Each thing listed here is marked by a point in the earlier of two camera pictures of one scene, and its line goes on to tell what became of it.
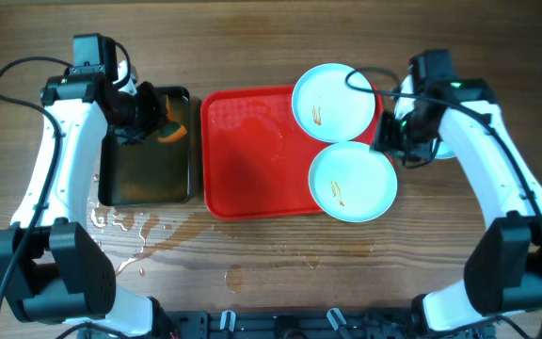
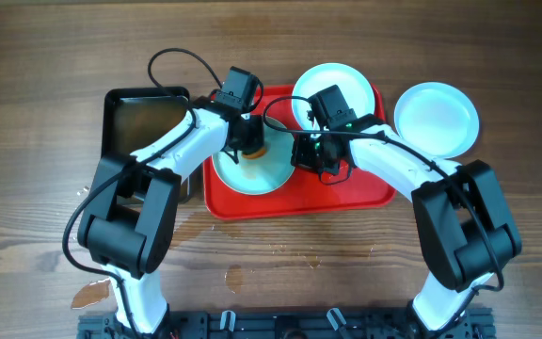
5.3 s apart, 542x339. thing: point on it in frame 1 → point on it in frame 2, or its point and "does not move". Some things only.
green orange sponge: [171, 129] → [257, 154]
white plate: [329, 109] does not move
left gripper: [157, 113] → [258, 134]
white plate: [352, 181] → [261, 174]
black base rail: [289, 324] does not move
